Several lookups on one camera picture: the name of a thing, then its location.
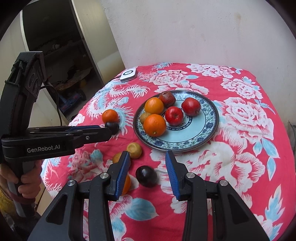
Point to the dented small yellow pear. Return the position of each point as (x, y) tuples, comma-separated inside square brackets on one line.
[(134, 150)]

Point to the blue plastic object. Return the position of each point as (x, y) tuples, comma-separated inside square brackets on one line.
[(69, 99)]

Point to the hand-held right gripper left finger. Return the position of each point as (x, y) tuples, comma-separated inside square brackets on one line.
[(122, 171)]

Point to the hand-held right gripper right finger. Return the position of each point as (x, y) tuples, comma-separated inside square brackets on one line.
[(172, 176)]

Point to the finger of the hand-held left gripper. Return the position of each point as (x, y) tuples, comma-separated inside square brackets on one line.
[(81, 128), (97, 135)]

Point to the dark purple plum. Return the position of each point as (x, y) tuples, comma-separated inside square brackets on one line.
[(146, 176), (115, 128)]

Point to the white square device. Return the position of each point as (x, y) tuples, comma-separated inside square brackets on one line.
[(128, 74)]

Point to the small dark orange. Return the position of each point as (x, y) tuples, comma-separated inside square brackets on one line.
[(110, 115)]

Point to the person's left hand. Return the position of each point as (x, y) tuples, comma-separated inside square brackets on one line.
[(30, 185)]

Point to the red floral tablecloth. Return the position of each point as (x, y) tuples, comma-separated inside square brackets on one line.
[(231, 162)]

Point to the wrinkled brown-red apple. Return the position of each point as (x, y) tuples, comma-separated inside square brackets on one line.
[(167, 98)]

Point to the blue patterned ceramic plate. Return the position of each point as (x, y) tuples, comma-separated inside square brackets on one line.
[(196, 134)]

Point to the large yellowish orange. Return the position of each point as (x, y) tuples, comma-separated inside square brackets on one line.
[(153, 106)]

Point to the shiny red apple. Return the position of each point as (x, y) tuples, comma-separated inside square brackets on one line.
[(174, 115)]

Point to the dull red apple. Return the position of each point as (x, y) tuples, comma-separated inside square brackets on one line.
[(190, 106)]

